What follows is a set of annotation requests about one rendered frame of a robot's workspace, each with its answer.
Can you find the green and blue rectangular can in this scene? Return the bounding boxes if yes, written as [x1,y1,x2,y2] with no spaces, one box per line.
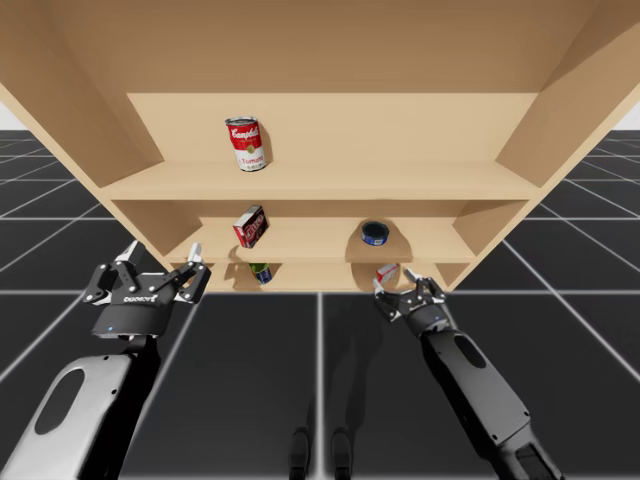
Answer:
[248,262,274,287]

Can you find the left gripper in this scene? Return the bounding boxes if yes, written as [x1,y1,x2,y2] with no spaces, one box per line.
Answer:
[82,239,212,341]

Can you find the red and white carton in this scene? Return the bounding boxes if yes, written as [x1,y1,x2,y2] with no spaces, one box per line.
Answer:
[374,262,402,285]

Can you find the blue flat can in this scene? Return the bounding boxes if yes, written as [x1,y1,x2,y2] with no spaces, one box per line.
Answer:
[360,219,393,249]

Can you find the pale wooden shelf unit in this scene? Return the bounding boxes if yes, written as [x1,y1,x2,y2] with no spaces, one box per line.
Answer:
[0,0,640,294]

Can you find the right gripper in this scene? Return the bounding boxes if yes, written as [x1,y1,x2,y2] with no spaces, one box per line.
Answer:
[371,267,455,342]

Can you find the red and white can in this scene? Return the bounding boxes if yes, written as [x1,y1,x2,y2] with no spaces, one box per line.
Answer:
[224,115,268,173]

